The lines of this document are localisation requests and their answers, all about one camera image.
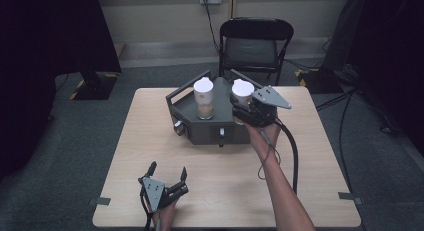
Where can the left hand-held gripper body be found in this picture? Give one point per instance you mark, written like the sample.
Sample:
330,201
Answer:
154,191

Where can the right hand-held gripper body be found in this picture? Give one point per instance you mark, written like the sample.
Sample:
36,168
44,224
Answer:
266,101

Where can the white-lidded clear jar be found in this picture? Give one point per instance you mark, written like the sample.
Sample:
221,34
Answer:
242,89
203,97

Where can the dark grey corner rack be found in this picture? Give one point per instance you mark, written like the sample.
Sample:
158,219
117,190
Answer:
186,107

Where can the person's left hand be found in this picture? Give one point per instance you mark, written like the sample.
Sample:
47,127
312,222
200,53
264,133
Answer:
165,216

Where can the person's right hand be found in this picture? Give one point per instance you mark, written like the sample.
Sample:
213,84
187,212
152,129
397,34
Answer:
263,137

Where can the black folding chair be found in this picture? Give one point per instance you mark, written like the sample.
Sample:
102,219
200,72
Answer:
250,51

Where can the grey tape strip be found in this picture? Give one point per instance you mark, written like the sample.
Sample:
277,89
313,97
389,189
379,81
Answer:
350,196
100,201

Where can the black stand base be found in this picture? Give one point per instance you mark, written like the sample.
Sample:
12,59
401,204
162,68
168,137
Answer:
321,81
95,87

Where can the grey hanging cloth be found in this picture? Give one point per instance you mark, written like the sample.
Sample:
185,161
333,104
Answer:
343,31

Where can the dark curtain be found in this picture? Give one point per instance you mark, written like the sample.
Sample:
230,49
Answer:
393,57
50,57

